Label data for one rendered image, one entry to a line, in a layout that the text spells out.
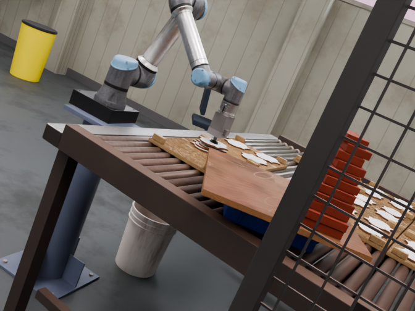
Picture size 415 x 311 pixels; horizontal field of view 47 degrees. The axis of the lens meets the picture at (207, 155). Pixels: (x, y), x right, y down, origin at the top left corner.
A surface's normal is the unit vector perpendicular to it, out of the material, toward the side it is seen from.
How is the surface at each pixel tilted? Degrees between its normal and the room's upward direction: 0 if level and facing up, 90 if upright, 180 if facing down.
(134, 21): 90
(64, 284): 0
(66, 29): 90
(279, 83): 90
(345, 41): 90
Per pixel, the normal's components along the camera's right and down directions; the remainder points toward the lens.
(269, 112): -0.39, 0.07
